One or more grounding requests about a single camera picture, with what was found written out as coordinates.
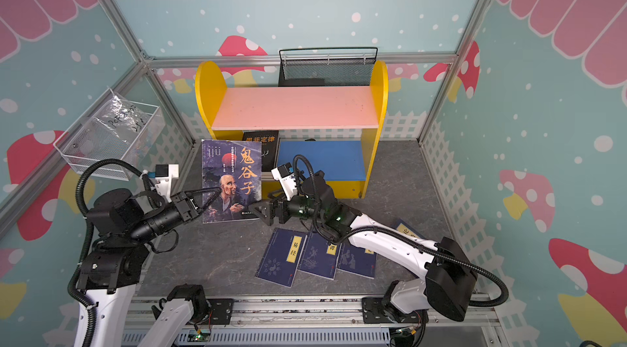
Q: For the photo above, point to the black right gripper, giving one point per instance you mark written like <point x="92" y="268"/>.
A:
<point x="282" y="208"/>

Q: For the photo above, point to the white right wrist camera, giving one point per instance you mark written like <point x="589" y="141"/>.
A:
<point x="287" y="178"/>

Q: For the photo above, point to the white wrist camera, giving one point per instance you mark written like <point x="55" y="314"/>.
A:
<point x="162" y="179"/>
<point x="287" y="178"/>

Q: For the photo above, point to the black wire mesh basket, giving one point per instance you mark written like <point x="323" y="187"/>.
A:
<point x="326" y="67"/>

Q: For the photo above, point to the white wire wall basket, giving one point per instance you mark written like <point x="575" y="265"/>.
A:
<point x="77" y="150"/>

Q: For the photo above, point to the navy book at right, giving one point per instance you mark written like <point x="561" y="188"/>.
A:
<point x="404" y="228"/>

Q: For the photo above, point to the black antler cover book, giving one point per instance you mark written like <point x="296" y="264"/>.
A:
<point x="270" y="142"/>

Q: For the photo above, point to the navy book under black book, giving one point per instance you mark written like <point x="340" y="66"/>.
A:
<point x="357" y="261"/>

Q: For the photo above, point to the navy book yellow label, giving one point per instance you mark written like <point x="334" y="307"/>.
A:
<point x="279" y="263"/>

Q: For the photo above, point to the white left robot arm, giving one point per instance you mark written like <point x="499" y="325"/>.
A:
<point x="120" y="229"/>

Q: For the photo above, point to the dark portrait cover book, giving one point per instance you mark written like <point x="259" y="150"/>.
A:
<point x="235" y="167"/>

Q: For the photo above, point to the yellow bookshelf with coloured shelves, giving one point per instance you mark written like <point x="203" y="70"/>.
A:
<point x="229" y="112"/>

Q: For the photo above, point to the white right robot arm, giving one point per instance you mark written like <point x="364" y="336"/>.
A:
<point x="445" y="279"/>

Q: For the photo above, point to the grey slotted cable duct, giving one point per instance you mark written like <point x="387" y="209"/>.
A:
<point x="284" y="337"/>

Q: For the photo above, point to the navy book floral cover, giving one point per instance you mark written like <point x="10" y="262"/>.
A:
<point x="320" y="258"/>

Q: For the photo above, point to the clear plastic bag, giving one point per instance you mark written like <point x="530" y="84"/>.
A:
<point x="115" y="126"/>

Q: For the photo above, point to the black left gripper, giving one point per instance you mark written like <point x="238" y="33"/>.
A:
<point x="184" y="204"/>

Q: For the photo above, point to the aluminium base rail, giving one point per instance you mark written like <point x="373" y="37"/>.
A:
<point x="301" y="311"/>

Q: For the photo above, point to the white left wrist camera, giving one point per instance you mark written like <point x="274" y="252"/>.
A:
<point x="162" y="179"/>

